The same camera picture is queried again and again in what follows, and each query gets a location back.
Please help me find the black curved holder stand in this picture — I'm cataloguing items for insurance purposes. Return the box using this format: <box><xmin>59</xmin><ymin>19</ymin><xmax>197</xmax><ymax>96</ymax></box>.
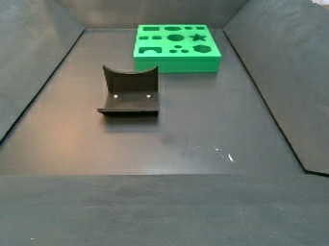
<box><xmin>98</xmin><ymin>66</ymin><xmax>159</xmax><ymax>114</ymax></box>

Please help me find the green shape-sorter box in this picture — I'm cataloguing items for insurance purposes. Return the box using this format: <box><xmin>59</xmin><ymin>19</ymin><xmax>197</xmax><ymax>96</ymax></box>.
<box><xmin>134</xmin><ymin>24</ymin><xmax>221</xmax><ymax>73</ymax></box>

